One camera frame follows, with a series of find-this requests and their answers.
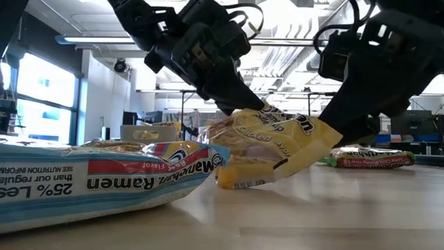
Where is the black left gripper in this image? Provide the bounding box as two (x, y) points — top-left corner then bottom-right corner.
(144, 0), (267, 117)

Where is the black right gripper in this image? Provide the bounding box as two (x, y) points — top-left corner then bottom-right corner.
(317, 9), (434, 147)

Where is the red lime chili ramen pack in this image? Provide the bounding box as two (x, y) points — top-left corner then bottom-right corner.
(319, 144), (416, 170)

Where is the yellow chicken ramen pack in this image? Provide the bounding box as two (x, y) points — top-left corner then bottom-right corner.
(148, 121), (182, 141)
(207, 101), (344, 190)

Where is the blue beef ramen pack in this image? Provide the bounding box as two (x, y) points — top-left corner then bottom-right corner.
(0, 140), (230, 234)

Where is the clear plastic bin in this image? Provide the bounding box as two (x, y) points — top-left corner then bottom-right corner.
(120, 124), (181, 143)

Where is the long ceiling light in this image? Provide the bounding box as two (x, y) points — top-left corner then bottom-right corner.
(54, 34), (137, 45)

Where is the large window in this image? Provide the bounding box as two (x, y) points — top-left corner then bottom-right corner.
(0, 51), (80, 145)

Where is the black shelf equipment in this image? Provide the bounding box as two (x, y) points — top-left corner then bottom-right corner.
(0, 99), (18, 140)

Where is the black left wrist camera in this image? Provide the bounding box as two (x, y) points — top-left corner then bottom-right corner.
(221, 19), (253, 63)

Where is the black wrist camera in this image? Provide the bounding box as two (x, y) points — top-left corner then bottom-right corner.
(221, 19), (253, 63)
(318, 30), (350, 83)

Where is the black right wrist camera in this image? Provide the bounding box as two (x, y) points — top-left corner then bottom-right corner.
(318, 30), (350, 83)

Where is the black aluminium table frame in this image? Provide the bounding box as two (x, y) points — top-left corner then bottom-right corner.
(414, 153), (444, 167)

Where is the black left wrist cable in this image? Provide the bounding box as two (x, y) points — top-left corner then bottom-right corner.
(223, 2), (265, 41)

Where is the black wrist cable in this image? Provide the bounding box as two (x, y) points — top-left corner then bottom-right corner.
(311, 0), (377, 56)
(223, 2), (265, 41)

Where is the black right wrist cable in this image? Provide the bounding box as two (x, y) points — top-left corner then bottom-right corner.
(311, 0), (377, 56)

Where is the black ceiling camera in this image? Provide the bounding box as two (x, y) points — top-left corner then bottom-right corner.
(113, 58), (127, 74)

